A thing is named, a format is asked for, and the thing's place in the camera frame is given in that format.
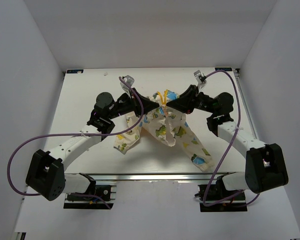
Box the blue corner label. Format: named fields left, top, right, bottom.
left=214, top=67, right=233, bottom=72
left=66, top=69, right=84, bottom=74

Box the right blue corner label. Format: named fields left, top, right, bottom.
left=214, top=67, right=233, bottom=72

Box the left blue corner label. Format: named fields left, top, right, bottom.
left=66, top=69, right=84, bottom=74

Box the aluminium table front rail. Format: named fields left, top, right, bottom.
left=36, top=172, right=256, bottom=182

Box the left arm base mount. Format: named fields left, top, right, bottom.
left=63, top=181, right=117, bottom=210

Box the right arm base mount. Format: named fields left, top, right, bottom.
left=194, top=184, right=248, bottom=213

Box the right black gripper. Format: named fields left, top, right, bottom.
left=166, top=84, right=218, bottom=115

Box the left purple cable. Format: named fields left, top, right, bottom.
left=6, top=76, right=144, bottom=210

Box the cream printed baby jacket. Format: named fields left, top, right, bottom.
left=113, top=89, right=215, bottom=172

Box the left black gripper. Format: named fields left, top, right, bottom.
left=107, top=88, right=159, bottom=120

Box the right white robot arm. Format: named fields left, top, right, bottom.
left=167, top=85, right=289, bottom=200

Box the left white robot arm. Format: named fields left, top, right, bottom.
left=25, top=92, right=159, bottom=201

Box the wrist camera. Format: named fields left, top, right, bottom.
left=119, top=75, right=135, bottom=96
left=193, top=70, right=207, bottom=92

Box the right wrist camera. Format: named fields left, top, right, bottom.
left=193, top=70, right=207, bottom=92

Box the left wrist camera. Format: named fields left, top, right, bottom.
left=119, top=75, right=135, bottom=96

